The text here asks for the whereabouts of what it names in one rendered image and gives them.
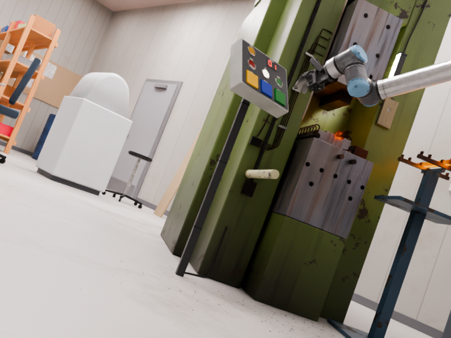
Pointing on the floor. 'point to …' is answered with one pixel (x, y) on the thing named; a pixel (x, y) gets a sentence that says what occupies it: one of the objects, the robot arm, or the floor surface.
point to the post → (212, 188)
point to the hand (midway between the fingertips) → (296, 86)
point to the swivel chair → (18, 96)
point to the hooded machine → (87, 133)
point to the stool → (131, 179)
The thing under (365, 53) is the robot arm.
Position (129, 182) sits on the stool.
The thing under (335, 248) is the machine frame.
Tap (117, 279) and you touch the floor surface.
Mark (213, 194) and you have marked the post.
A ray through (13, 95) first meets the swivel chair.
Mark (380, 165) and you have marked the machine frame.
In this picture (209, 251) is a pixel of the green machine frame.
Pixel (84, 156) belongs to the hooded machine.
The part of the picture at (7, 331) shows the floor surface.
